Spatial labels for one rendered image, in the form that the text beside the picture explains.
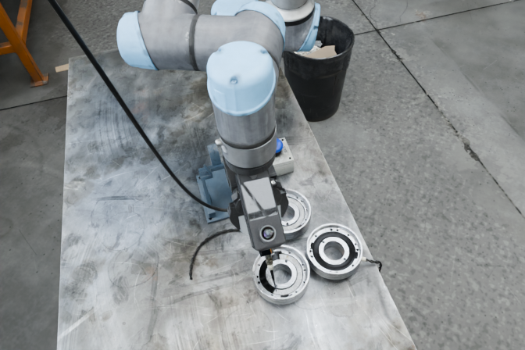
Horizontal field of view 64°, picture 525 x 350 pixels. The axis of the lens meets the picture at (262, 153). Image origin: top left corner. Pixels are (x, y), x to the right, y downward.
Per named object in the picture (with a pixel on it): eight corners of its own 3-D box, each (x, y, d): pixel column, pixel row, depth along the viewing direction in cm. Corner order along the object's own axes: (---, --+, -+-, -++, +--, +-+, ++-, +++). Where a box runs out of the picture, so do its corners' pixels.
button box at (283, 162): (294, 172, 96) (294, 158, 92) (264, 179, 95) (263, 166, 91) (283, 146, 101) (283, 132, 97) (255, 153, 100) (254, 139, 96)
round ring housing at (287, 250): (314, 303, 76) (315, 294, 73) (257, 311, 76) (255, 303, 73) (303, 251, 83) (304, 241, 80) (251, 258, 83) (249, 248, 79)
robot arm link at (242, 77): (279, 34, 48) (269, 84, 42) (280, 104, 56) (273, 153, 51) (212, 32, 49) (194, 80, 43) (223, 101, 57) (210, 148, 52)
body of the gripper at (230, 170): (268, 167, 70) (265, 117, 61) (284, 208, 65) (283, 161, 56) (224, 179, 69) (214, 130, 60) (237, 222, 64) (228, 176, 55)
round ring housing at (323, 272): (301, 276, 80) (301, 266, 77) (311, 228, 86) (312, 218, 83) (356, 288, 78) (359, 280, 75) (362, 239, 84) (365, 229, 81)
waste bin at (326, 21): (355, 118, 215) (366, 49, 182) (293, 133, 211) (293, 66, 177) (330, 77, 236) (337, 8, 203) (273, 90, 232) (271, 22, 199)
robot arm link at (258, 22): (206, -6, 57) (187, 43, 50) (287, -3, 56) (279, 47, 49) (214, 42, 63) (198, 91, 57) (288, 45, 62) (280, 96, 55)
